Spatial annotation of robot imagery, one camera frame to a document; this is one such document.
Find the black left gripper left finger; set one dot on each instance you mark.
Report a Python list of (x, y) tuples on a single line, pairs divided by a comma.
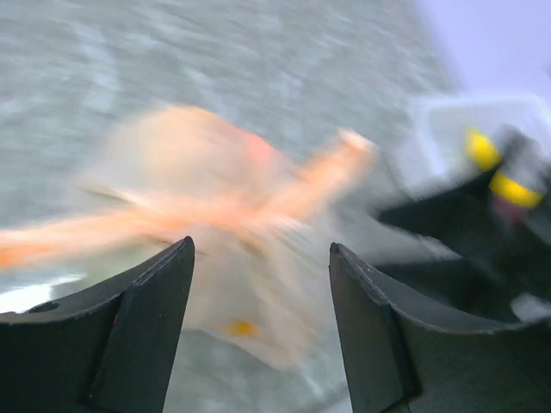
[(108, 348)]

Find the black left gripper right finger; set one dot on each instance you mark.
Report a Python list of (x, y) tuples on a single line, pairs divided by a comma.
[(435, 337)]

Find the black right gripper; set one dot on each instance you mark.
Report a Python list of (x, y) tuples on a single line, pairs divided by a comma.
[(500, 267)]

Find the orange translucent plastic bag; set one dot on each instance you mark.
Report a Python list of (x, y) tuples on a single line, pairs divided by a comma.
[(261, 223)]

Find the yellow banana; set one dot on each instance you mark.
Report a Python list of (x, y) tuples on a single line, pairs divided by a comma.
[(515, 162)]

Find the white perforated plastic basket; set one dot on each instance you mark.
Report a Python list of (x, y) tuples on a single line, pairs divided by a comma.
[(433, 150)]

